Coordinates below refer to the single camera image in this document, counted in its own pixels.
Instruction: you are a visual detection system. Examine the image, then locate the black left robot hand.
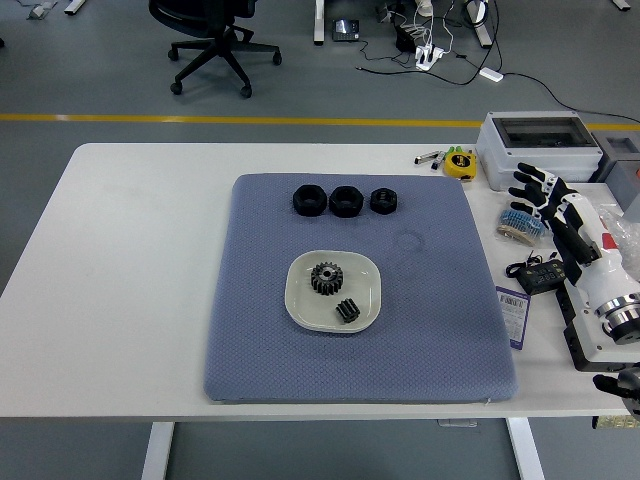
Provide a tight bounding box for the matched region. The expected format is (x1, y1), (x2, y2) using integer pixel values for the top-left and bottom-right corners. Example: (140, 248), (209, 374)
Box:
(593, 368), (640, 416)

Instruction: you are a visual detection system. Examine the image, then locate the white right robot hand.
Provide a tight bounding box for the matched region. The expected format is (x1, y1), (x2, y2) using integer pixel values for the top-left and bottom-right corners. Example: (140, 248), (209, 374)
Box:
(507, 162), (640, 314)

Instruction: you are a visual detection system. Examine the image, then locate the small black gear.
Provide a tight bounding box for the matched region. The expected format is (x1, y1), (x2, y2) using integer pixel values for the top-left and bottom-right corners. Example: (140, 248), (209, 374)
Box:
(334, 298), (362, 326)

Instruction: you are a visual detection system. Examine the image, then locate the large black gear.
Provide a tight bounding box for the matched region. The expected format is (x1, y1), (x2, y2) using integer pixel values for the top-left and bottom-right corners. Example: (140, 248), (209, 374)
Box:
(309, 262), (346, 297)

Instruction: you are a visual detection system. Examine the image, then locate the flat white box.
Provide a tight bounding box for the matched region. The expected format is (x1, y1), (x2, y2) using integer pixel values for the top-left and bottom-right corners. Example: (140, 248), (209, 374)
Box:
(569, 182), (626, 216)

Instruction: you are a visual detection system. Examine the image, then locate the small black hex nut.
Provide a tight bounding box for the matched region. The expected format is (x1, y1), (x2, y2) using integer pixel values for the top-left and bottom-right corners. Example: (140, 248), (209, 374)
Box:
(369, 186), (400, 215)

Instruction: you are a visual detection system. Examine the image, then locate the large black hex nut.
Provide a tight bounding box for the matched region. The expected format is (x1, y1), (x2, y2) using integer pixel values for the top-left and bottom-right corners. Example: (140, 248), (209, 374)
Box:
(291, 183), (329, 217)
(329, 185), (367, 218)

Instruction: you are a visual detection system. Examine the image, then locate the pale yellow patterned object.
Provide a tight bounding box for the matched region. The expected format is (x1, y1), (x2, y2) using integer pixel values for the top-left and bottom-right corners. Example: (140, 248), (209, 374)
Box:
(593, 414), (636, 431)

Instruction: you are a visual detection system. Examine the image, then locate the white control panel black base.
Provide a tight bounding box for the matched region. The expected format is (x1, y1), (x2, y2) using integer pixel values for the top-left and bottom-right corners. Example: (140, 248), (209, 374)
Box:
(554, 284), (640, 374)

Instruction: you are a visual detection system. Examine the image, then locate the bag of blue components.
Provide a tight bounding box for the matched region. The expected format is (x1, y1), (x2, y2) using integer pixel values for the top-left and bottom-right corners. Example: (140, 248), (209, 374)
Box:
(496, 199), (554, 247)

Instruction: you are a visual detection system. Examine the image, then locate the grey device with red button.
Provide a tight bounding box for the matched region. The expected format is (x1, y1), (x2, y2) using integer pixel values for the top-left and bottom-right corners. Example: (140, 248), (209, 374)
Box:
(592, 133), (640, 224)

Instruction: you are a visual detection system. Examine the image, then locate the purple label card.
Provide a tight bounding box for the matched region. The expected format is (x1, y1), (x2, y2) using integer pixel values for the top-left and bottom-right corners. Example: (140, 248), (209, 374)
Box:
(494, 284), (531, 351)

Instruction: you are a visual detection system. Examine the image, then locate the white table leg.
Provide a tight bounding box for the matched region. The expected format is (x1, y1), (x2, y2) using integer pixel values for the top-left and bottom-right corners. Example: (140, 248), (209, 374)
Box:
(504, 417), (546, 480)
(139, 421), (176, 480)

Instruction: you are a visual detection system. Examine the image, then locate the yellow tape measure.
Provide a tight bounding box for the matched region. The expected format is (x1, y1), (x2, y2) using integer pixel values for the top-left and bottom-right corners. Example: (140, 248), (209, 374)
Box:
(443, 151), (477, 181)

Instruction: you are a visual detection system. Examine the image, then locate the white background desk leg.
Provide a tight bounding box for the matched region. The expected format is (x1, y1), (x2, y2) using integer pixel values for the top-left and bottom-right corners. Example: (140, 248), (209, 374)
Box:
(469, 0), (494, 49)
(313, 0), (327, 46)

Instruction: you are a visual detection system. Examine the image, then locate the white power strip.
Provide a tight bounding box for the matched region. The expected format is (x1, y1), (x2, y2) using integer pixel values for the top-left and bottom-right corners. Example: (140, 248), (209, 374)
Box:
(414, 44), (448, 71)

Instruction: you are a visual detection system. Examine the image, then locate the white square plate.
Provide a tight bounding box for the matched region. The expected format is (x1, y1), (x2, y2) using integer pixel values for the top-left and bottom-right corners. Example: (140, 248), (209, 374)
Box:
(284, 249), (384, 335)

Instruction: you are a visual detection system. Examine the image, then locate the black power adapter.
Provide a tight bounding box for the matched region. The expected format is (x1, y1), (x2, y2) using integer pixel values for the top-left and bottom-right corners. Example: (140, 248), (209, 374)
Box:
(394, 24), (419, 52)

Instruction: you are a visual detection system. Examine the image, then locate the blue-grey padded mat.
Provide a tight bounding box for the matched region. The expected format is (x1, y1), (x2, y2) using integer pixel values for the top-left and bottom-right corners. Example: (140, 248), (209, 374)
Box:
(202, 172), (519, 405)

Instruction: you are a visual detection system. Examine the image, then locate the black desk phone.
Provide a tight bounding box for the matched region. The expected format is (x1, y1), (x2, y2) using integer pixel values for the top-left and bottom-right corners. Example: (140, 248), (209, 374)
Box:
(332, 18), (362, 43)

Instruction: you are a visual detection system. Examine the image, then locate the black office chair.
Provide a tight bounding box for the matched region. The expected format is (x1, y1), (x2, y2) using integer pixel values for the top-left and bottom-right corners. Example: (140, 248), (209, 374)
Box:
(148, 0), (284, 99)

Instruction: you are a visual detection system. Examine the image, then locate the grey electrical enclosure box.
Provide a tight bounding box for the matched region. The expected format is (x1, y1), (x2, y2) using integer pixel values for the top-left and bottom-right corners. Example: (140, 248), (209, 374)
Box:
(474, 110), (605, 192)

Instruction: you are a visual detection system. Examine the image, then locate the long black floor cable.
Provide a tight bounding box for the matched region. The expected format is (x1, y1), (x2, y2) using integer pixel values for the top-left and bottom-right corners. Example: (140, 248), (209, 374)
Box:
(502, 72), (640, 124)

